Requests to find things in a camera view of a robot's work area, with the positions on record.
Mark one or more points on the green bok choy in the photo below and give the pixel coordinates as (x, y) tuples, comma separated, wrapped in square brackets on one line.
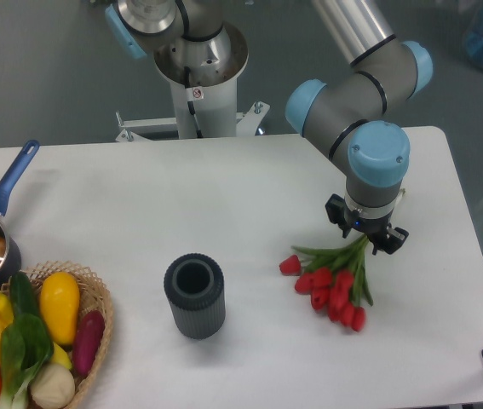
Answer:
[(25, 344)]

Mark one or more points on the small yellow gourd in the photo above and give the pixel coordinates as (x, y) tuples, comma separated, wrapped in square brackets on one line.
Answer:
[(6, 311)]

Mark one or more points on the woven wicker basket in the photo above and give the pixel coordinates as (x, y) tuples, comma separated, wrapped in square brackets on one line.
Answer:
[(93, 296)]

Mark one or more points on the dark grey ribbed vase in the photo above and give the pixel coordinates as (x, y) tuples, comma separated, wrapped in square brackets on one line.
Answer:
[(194, 286)]

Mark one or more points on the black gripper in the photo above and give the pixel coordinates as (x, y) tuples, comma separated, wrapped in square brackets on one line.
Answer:
[(349, 215)]

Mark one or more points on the beige garlic bulb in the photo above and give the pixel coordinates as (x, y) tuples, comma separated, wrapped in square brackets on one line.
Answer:
[(53, 387)]

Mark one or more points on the purple eggplant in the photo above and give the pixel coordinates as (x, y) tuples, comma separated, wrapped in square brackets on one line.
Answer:
[(87, 341)]

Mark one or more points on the yellow squash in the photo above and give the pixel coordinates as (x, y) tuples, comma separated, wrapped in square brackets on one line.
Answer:
[(59, 303)]

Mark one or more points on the red tulip bouquet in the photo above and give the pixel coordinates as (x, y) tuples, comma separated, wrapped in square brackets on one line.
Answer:
[(335, 279)]

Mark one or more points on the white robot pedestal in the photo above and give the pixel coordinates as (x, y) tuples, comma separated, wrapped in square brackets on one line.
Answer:
[(203, 80)]

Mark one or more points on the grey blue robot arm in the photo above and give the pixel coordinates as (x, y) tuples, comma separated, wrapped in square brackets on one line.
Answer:
[(345, 123)]

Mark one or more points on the yellow banana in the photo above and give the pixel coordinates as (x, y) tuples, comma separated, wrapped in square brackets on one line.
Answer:
[(61, 357)]

